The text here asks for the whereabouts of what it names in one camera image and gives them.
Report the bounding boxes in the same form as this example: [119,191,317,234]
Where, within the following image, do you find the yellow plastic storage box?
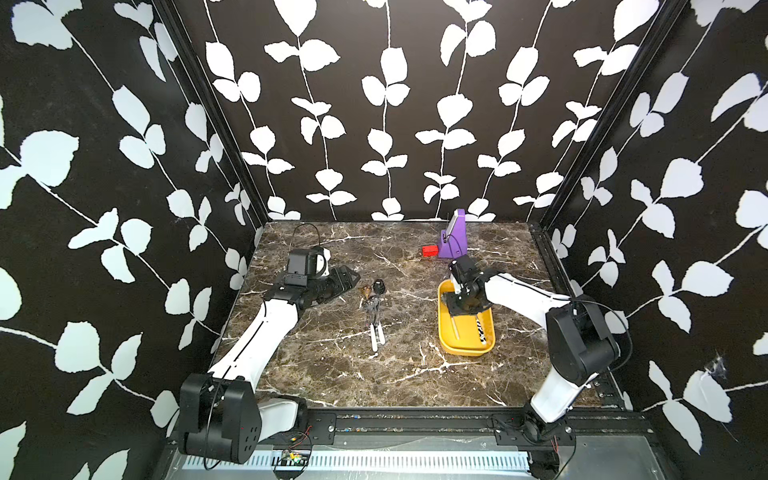
[438,280,496,357]

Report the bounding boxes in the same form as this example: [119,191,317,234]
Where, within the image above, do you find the spoon with patterned handle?
[475,316,487,345]

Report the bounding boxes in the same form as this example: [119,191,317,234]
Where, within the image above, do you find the spoon with wooden handle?
[451,316,461,340]

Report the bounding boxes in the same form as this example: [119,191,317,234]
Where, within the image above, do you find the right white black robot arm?
[443,255,623,429]

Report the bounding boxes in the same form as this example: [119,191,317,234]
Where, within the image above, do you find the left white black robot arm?
[176,266,360,464]

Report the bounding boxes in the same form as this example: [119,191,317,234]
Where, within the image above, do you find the black round spoon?
[372,279,386,295]

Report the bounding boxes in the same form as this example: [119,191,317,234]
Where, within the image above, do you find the purple plastic stand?
[437,209,468,259]

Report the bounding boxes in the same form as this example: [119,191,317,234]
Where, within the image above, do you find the red small block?
[421,245,439,257]

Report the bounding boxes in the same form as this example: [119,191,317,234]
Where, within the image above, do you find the white perforated strip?
[216,450,532,475]

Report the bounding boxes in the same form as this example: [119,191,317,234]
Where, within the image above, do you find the small green circuit board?
[273,450,311,470]

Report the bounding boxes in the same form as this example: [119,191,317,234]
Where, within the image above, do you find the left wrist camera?
[283,246,330,287]

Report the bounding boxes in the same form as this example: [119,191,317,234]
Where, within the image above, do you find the black front mounting rail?
[295,407,654,449]

